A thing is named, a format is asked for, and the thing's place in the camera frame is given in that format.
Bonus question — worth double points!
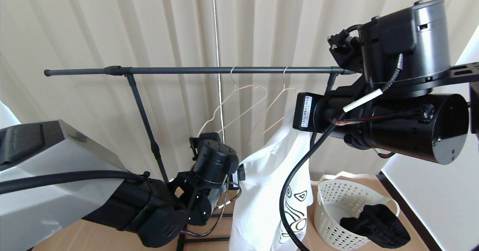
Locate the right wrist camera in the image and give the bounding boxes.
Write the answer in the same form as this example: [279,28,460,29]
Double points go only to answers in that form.
[328,24,363,73]

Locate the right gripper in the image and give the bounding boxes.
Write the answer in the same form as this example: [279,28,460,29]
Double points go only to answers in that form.
[293,88,470,165]

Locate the black garment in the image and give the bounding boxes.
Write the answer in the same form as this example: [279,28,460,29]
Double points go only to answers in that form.
[339,204,411,249]

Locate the pink clothes hanger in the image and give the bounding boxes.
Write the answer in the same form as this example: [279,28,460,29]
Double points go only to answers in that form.
[248,71,300,145]
[198,67,268,137]

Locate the white laundry basket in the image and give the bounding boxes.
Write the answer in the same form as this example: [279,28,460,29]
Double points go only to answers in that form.
[314,172,400,251]

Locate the black clothes rack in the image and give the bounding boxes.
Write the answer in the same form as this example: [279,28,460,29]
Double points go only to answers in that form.
[44,65,358,251]

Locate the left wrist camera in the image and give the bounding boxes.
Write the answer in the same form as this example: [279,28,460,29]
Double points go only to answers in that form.
[189,132,221,160]

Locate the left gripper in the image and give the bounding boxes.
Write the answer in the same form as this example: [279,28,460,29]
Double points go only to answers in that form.
[187,164,246,226]

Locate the beige curtain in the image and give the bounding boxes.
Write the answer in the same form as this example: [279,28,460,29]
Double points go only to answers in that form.
[0,0,479,180]

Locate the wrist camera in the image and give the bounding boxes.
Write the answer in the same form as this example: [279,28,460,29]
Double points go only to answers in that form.
[189,132,221,160]
[328,24,363,73]

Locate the white printed t-shirt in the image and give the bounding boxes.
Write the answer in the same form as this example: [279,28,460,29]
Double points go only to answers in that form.
[229,126,314,251]

